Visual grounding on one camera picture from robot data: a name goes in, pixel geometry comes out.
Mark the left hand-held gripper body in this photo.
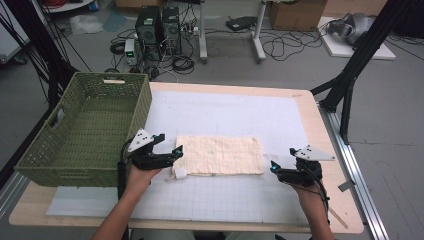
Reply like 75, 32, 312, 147
127, 128, 174, 171

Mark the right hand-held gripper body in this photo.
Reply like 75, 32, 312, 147
278, 144, 336, 188

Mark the cream towel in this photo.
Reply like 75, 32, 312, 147
171, 134, 266, 181

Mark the green woven basket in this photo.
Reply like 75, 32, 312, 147
14, 72, 153, 188

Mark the person's left hand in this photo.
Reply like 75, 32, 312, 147
124, 164, 164, 201

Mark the person's right hand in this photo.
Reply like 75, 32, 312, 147
291, 182, 326, 213

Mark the grey tape piece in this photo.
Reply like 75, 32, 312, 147
337, 179, 357, 193

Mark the thin wooden stick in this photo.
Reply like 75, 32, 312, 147
328, 206, 350, 230

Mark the white grid mat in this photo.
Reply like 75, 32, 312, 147
46, 90, 332, 226

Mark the small white power supply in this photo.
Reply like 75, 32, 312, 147
124, 38, 138, 66

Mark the black metal stand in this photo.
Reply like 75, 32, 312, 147
0, 0, 80, 111
310, 0, 424, 145

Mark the black computer tower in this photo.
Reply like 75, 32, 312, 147
135, 5, 163, 62
162, 6, 183, 56

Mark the white power strip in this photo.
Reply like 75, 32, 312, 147
181, 25, 200, 36

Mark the white floor board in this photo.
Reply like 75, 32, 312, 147
318, 16, 397, 61

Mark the clear plastic bag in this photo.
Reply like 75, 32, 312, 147
69, 14, 105, 36

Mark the brown cardboard box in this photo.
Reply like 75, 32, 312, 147
269, 0, 328, 32

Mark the grey headset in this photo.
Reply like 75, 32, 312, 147
328, 12, 376, 46

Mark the black flat device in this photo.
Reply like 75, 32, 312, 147
225, 15, 258, 32

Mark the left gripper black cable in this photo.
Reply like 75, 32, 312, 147
116, 139, 134, 201

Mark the aluminium floor rail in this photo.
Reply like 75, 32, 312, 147
319, 105, 390, 240

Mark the tangle of black floor cables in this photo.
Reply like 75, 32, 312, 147
106, 28, 198, 81

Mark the white metal desk frame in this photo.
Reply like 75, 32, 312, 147
198, 0, 268, 64

